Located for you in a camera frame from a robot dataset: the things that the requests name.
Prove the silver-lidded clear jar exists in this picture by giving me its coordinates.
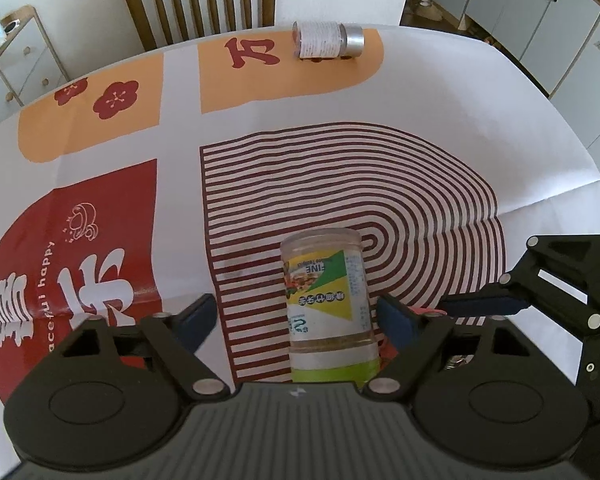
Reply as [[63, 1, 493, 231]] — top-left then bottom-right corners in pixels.
[[292, 21, 365, 61]]

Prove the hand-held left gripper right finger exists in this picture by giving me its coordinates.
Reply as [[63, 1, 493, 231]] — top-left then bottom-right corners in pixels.
[[362, 294, 547, 402]]

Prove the grey cabinet with black handles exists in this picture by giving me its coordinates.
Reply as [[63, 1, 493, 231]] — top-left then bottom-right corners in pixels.
[[462, 0, 600, 149]]

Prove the white wood-framed drawer cabinet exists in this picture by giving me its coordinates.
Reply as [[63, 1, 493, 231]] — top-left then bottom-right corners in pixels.
[[0, 5, 72, 109]]

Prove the green-lidded seasoning bottle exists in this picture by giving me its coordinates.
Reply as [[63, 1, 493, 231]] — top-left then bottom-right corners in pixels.
[[280, 228, 384, 391]]

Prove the pink binder clip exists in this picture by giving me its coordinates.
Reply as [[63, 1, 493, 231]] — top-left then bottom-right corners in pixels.
[[380, 305, 444, 361]]

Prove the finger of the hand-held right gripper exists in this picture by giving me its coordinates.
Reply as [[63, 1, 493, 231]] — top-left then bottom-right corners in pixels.
[[439, 233, 600, 342]]

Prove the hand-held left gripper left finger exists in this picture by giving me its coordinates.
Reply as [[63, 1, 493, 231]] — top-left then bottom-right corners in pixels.
[[47, 294, 232, 402]]

